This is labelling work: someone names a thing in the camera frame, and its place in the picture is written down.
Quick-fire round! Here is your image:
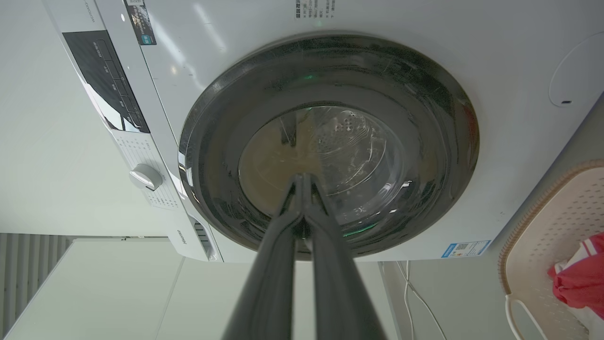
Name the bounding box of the grey ribbed radiator panel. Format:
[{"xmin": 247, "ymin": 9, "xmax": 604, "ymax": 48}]
[{"xmin": 0, "ymin": 233, "xmax": 72, "ymax": 323}]

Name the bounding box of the silver washing machine dial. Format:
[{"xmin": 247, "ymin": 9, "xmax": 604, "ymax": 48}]
[{"xmin": 129, "ymin": 163, "xmax": 163, "ymax": 192}]

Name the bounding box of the beige perforated laundry basket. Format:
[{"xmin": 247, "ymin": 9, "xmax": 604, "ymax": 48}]
[{"xmin": 498, "ymin": 160, "xmax": 604, "ymax": 340}]

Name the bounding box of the red and white garment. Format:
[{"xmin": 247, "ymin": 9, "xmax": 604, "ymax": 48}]
[{"xmin": 547, "ymin": 232, "xmax": 604, "ymax": 320}]

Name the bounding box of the white power cable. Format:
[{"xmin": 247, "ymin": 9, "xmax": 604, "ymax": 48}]
[{"xmin": 396, "ymin": 261, "xmax": 448, "ymax": 340}]

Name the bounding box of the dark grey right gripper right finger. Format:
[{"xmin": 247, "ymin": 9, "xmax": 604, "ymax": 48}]
[{"xmin": 302, "ymin": 173, "xmax": 387, "ymax": 340}]

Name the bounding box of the white front-load washing machine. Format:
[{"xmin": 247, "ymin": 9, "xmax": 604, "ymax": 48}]
[{"xmin": 42, "ymin": 0, "xmax": 604, "ymax": 263}]

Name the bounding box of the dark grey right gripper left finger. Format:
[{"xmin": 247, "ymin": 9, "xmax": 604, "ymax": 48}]
[{"xmin": 222, "ymin": 173, "xmax": 303, "ymax": 340}]

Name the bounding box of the black round washing machine door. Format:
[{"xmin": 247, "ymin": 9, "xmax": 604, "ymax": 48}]
[{"xmin": 178, "ymin": 34, "xmax": 480, "ymax": 261}]

